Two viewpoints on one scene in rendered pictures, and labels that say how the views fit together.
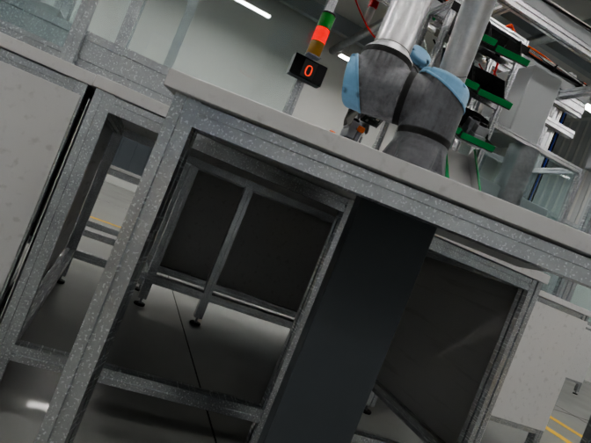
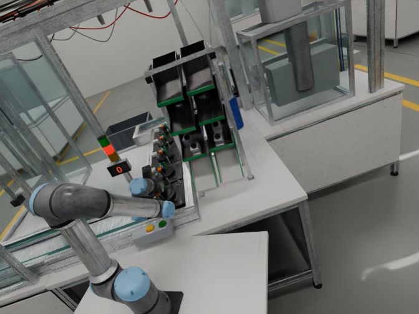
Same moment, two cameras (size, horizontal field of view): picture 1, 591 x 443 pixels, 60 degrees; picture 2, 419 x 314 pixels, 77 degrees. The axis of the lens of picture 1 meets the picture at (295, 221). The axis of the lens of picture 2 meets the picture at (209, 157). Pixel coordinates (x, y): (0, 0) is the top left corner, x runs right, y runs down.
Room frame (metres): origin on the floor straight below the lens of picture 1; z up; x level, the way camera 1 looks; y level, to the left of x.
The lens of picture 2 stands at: (0.61, -0.85, 1.86)
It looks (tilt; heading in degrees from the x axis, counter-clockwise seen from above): 30 degrees down; 22
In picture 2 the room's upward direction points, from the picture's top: 22 degrees counter-clockwise
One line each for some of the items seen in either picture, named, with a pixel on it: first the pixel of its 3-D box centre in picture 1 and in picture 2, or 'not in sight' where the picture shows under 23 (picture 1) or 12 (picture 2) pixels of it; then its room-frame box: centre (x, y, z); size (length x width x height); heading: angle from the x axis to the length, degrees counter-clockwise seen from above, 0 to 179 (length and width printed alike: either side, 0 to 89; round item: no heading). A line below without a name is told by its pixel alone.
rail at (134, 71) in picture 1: (272, 135); (123, 237); (1.46, 0.15, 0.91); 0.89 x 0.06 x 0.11; 109
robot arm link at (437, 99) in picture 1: (433, 105); (134, 288); (1.08, -0.18, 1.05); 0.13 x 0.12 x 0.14; 77
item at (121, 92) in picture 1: (288, 185); (172, 173); (2.11, 0.08, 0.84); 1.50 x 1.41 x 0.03; 109
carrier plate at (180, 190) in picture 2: not in sight; (165, 198); (1.69, -0.06, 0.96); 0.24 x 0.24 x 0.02; 19
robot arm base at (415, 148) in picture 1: (415, 157); (149, 304); (1.08, -0.19, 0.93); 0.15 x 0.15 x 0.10
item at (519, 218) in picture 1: (396, 197); (162, 304); (1.13, -0.19, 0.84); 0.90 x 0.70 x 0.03; 89
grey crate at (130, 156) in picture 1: (133, 154); (130, 131); (3.44, 1.18, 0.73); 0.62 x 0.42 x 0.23; 109
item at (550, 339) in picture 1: (447, 337); (317, 139); (2.88, -1.04, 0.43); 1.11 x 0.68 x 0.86; 109
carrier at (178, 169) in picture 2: not in sight; (163, 169); (1.94, 0.02, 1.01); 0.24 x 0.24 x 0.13; 19
